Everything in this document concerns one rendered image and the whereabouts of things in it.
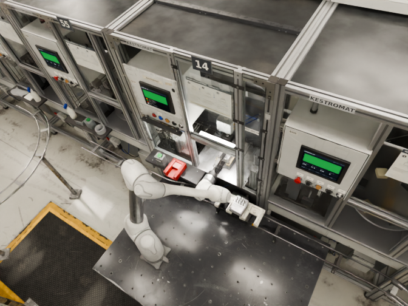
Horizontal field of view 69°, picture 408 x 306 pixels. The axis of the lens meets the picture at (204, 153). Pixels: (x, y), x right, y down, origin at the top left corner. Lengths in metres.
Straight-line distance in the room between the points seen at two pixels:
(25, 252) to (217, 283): 2.23
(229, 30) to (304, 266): 1.70
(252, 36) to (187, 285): 1.74
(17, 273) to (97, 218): 0.91
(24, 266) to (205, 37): 2.94
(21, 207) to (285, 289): 3.08
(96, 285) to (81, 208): 0.92
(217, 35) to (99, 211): 2.49
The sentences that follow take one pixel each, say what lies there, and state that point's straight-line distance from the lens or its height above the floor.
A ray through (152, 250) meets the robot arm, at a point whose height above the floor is 0.91.
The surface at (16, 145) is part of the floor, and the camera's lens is 4.87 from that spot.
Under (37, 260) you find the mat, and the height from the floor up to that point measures 0.01.
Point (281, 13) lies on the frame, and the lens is 1.99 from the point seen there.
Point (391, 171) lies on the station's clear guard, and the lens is 1.67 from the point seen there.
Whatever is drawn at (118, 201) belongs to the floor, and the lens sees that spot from 3.60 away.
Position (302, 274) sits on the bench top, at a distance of 2.41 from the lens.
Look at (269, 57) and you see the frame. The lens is 1.64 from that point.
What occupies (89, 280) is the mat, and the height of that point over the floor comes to 0.01.
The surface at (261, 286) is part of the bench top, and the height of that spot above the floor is 0.68.
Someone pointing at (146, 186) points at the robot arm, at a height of 1.50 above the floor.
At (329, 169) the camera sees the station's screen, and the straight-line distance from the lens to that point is 1.70.
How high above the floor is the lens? 2.97
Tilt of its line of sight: 53 degrees down
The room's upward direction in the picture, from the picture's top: 10 degrees counter-clockwise
